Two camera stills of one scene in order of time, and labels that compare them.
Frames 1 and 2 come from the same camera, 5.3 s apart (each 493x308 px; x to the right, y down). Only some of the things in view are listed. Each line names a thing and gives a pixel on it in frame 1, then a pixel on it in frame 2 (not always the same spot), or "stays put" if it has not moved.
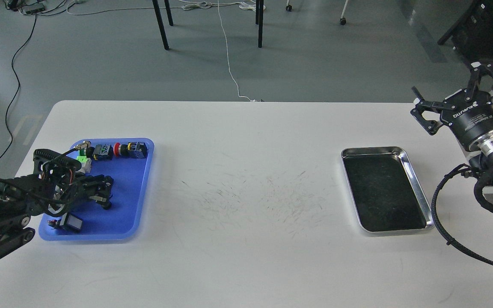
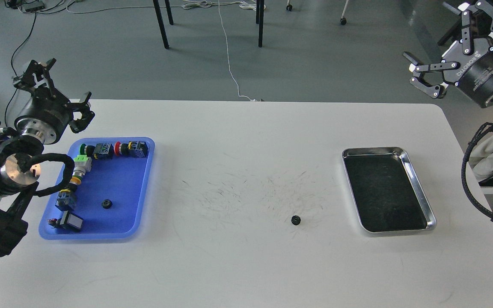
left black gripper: [63, 192] -> [49, 116]
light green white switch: [86, 163] stays put
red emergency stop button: [138, 149] stays put
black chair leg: [259, 9] stays put
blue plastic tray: [125, 219] stays put
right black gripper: [472, 115] -> [478, 65]
